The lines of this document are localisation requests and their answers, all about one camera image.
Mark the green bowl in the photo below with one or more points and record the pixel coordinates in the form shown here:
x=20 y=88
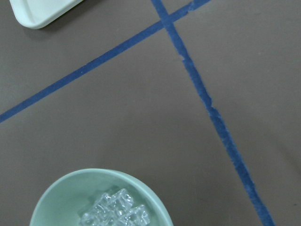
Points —
x=70 y=196

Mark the ice cubes in green bowl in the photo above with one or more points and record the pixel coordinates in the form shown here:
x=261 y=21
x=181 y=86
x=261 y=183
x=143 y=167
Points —
x=118 y=209

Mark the cream bear tray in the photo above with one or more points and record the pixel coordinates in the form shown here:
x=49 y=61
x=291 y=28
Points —
x=36 y=14

